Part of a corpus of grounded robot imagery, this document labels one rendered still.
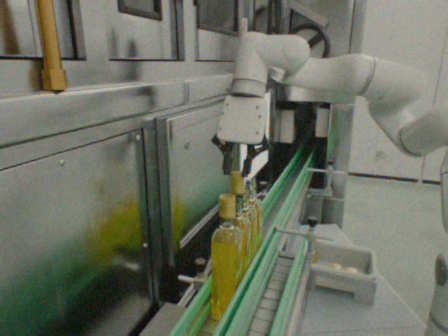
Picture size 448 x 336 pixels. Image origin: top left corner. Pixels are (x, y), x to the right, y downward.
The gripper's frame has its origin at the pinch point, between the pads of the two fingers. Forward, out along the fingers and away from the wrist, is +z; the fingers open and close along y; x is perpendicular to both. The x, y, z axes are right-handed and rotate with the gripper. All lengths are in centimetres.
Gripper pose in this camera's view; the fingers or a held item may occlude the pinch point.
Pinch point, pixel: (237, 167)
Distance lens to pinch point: 75.5
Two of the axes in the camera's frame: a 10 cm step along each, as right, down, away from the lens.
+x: 3.3, 0.4, 9.4
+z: -1.4, 9.9, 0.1
